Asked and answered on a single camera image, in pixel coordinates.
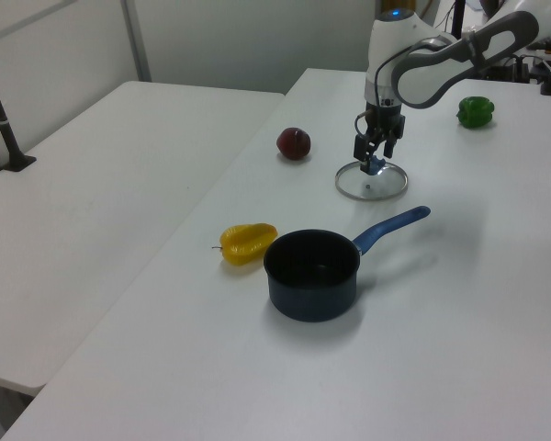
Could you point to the black pole with base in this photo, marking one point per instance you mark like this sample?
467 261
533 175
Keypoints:
5 133

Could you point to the glass lid with blue knob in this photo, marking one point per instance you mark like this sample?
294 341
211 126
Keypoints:
388 187

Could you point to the grey partition frame post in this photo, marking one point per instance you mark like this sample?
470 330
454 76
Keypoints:
138 41

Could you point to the green bell pepper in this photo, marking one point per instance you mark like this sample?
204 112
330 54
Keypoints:
475 112

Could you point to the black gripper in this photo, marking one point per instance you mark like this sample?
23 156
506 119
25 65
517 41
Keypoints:
384 118

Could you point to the dark red apple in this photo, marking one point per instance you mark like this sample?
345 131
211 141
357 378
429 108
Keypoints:
294 144

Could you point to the thin black vertical pole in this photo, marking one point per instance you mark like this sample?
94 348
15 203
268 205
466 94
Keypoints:
459 16

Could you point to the yellow bell pepper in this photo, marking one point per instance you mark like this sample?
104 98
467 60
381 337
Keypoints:
245 243

